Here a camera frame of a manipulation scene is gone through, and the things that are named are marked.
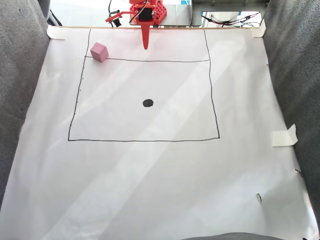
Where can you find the pink foam cube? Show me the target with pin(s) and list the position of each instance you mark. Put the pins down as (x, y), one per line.
(99, 52)

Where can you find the black dot mark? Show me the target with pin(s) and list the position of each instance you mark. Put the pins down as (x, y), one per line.
(148, 103)

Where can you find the white tape piece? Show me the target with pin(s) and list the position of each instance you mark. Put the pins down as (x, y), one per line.
(56, 33)
(258, 31)

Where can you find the grey fabric panel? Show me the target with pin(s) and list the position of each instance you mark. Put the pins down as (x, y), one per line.
(17, 87)
(297, 75)

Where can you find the white paper sheet black lines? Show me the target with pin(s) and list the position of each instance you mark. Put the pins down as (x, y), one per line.
(160, 175)

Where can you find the white tape piece folded corner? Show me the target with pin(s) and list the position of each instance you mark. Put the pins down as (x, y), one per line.
(283, 138)

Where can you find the small round white sticker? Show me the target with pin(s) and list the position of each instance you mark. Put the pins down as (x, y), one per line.
(258, 198)

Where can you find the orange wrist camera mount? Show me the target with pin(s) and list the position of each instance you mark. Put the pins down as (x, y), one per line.
(113, 18)

